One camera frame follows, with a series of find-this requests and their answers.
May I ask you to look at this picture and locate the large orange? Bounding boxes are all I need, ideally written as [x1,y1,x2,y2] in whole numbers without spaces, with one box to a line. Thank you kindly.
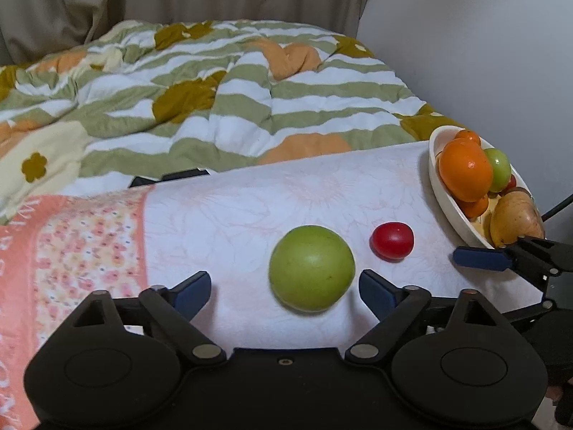
[438,138,494,202]

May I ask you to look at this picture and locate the cream oval bowl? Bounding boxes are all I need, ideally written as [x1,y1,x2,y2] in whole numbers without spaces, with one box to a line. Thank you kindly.
[428,125,546,250]

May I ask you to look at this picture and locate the pink floral cloth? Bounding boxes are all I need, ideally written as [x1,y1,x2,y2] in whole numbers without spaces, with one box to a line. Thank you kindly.
[0,140,547,430]

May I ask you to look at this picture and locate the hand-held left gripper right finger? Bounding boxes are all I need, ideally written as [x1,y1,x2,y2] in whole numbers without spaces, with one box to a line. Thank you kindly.
[345,269,510,362]

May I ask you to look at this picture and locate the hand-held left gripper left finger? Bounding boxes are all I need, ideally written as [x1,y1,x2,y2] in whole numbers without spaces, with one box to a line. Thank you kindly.
[72,271,227,367]

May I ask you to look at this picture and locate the small green tomato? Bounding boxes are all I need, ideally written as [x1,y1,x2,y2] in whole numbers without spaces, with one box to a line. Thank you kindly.
[483,148,512,193]

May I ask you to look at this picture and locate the black cable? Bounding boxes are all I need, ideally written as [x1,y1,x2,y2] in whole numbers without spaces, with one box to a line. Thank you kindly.
[539,192,573,223]

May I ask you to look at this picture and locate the green striped flower quilt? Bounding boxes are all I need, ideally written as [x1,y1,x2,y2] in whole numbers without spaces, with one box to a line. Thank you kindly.
[0,19,467,225]

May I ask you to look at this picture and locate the orange with smooth skin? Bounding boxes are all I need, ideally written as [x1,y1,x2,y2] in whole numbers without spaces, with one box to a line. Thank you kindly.
[454,129,482,147]

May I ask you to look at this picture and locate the small orange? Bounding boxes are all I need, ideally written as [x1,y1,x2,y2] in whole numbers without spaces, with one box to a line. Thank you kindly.
[459,195,490,219]

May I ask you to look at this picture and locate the black flat object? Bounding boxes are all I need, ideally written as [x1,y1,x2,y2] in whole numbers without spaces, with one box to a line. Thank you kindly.
[128,168,211,189]

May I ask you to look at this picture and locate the green apple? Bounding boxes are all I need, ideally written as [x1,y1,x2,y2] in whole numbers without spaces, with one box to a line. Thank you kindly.
[269,225,356,313]

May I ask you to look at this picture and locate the red apple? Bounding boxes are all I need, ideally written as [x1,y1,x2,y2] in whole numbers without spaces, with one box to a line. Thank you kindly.
[489,190,546,248]

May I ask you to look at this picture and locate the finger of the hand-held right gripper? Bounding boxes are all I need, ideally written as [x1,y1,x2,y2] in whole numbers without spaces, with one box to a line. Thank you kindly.
[453,235,573,279]

